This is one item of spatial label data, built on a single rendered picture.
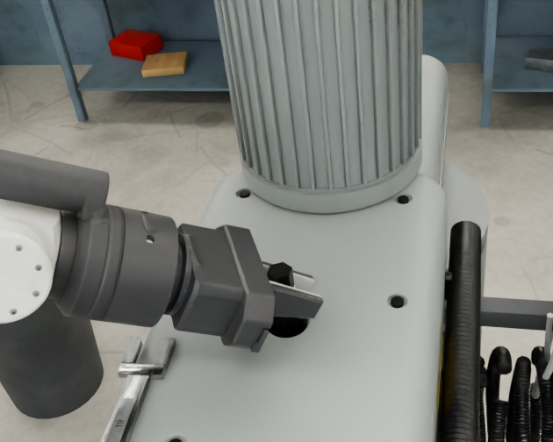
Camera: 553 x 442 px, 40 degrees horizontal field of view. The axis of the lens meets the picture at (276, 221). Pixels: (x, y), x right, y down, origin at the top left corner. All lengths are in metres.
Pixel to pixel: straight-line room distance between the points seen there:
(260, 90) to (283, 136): 0.05
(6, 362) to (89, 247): 2.47
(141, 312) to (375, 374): 0.19
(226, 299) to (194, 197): 3.56
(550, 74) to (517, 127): 0.34
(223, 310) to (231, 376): 0.07
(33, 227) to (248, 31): 0.28
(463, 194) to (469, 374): 0.66
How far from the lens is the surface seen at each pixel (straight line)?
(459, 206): 1.33
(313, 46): 0.69
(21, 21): 5.94
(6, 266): 0.52
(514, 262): 3.60
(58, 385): 3.11
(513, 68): 4.64
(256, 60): 0.72
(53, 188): 0.55
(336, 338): 0.66
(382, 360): 0.64
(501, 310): 1.04
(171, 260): 0.57
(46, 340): 2.93
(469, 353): 0.76
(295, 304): 0.64
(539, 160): 4.26
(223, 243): 0.63
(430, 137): 1.16
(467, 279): 0.83
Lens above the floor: 2.37
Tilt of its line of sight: 38 degrees down
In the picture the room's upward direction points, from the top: 8 degrees counter-clockwise
